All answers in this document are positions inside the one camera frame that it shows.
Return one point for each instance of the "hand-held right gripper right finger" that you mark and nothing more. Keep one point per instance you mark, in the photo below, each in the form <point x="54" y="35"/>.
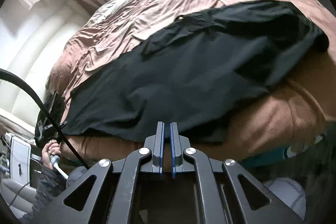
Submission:
<point x="172" y="140"/>

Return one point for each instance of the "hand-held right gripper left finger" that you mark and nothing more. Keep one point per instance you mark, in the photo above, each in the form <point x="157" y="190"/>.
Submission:
<point x="162" y="140"/>

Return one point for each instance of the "black pants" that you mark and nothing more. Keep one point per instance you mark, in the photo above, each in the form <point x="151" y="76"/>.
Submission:
<point x="183" y="77"/>

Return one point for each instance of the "person's left forearm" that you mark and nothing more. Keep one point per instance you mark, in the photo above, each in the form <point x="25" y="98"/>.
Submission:
<point x="47" y="187"/>

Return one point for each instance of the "person's left hand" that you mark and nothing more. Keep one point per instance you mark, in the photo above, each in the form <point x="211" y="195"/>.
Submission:
<point x="48" y="154"/>

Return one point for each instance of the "teal printed mattress sheet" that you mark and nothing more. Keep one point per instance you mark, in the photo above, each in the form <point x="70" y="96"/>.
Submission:
<point x="265" y="159"/>

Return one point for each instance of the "black bag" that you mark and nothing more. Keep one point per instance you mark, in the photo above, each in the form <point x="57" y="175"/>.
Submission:
<point x="47" y="119"/>

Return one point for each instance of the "brown fleece blanket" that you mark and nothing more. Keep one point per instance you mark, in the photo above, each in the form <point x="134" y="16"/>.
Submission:
<point x="147" y="11"/>

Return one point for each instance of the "white side cabinet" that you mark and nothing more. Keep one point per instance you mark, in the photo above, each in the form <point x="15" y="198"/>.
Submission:
<point x="19" y="158"/>

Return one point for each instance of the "white padded headboard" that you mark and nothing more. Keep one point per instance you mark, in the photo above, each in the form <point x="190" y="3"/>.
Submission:
<point x="39" y="56"/>

